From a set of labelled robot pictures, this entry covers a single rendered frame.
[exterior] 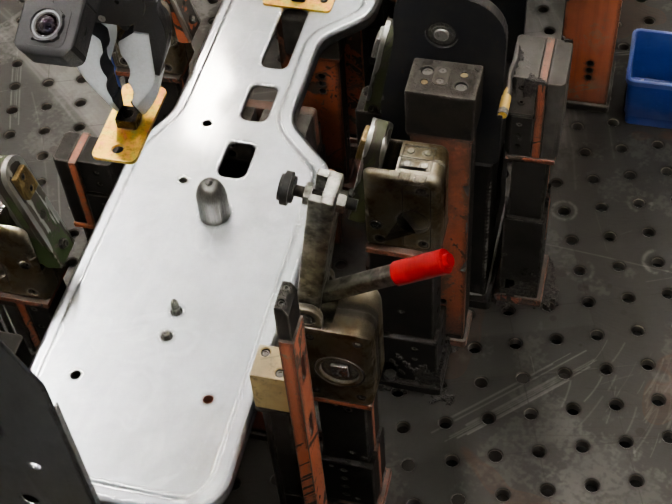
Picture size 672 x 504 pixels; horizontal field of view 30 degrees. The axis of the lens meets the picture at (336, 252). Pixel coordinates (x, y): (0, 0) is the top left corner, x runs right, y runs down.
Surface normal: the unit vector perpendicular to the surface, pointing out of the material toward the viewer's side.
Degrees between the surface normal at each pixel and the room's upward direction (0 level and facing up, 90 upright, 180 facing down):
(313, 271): 90
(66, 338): 0
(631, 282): 0
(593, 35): 90
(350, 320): 0
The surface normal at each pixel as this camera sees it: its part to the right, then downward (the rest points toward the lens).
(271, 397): -0.24, 0.76
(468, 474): -0.06, -0.62
